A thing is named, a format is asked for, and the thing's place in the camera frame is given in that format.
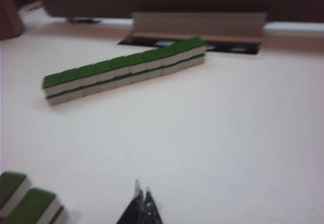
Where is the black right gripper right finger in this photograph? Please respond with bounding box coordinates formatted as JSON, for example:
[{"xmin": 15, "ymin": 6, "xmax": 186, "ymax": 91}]
[{"xmin": 142, "ymin": 187, "xmax": 163, "ymax": 224}]

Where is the green-backed white mahjong tile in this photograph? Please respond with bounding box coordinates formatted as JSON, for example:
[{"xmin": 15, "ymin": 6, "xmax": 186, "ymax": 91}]
[
  {"xmin": 75, "ymin": 63, "xmax": 97, "ymax": 88},
  {"xmin": 190, "ymin": 54, "xmax": 206, "ymax": 69},
  {"xmin": 78, "ymin": 82, "xmax": 97, "ymax": 98},
  {"xmin": 5, "ymin": 187, "xmax": 63, "ymax": 224},
  {"xmin": 176, "ymin": 58, "xmax": 192, "ymax": 73},
  {"xmin": 170, "ymin": 39, "xmax": 191, "ymax": 63},
  {"xmin": 112, "ymin": 73, "xmax": 130, "ymax": 90},
  {"xmin": 160, "ymin": 61, "xmax": 178, "ymax": 78},
  {"xmin": 184, "ymin": 35, "xmax": 206, "ymax": 59},
  {"xmin": 60, "ymin": 68, "xmax": 79, "ymax": 92},
  {"xmin": 125, "ymin": 51, "xmax": 145, "ymax": 75},
  {"xmin": 92, "ymin": 59, "xmax": 113, "ymax": 84},
  {"xmin": 144, "ymin": 65, "xmax": 161, "ymax": 82},
  {"xmin": 155, "ymin": 43, "xmax": 177, "ymax": 67},
  {"xmin": 129, "ymin": 69, "xmax": 146, "ymax": 86},
  {"xmin": 140, "ymin": 47, "xmax": 161, "ymax": 71},
  {"xmin": 45, "ymin": 91, "xmax": 64, "ymax": 107},
  {"xmin": 96, "ymin": 78, "xmax": 114, "ymax": 94},
  {"xmin": 62, "ymin": 86, "xmax": 80, "ymax": 102},
  {"xmin": 42, "ymin": 71, "xmax": 63, "ymax": 97},
  {"xmin": 37, "ymin": 205, "xmax": 70, "ymax": 224},
  {"xmin": 0, "ymin": 170, "xmax": 34, "ymax": 211},
  {"xmin": 108, "ymin": 55, "xmax": 130, "ymax": 79}
]

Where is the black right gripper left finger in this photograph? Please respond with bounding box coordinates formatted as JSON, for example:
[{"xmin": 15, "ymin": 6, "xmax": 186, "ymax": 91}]
[{"xmin": 116, "ymin": 179, "xmax": 144, "ymax": 224}]

